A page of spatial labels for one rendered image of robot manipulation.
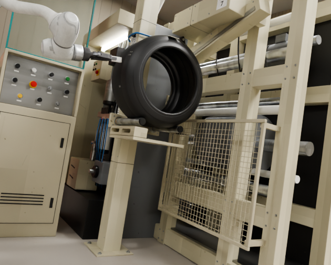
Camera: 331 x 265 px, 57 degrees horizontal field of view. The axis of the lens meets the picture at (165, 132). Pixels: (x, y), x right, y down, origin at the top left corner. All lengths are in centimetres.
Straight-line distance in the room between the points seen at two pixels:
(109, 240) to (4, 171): 85
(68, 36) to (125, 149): 91
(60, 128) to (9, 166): 42
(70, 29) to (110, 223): 129
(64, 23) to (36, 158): 111
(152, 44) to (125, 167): 87
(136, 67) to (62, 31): 45
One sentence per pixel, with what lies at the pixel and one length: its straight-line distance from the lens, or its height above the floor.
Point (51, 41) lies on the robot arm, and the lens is 174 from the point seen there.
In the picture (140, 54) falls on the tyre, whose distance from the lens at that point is 183.
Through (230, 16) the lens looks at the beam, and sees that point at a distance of 207.
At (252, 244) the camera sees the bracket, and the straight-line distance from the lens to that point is 181.
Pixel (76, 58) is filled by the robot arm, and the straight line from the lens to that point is 177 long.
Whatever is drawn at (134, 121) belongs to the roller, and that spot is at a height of 89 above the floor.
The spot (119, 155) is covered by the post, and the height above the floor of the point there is 67.
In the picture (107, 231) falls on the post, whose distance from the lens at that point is 225.
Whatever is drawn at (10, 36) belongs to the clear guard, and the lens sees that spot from 244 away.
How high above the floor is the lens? 74
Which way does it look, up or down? 4 degrees up
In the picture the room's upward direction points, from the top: 9 degrees clockwise
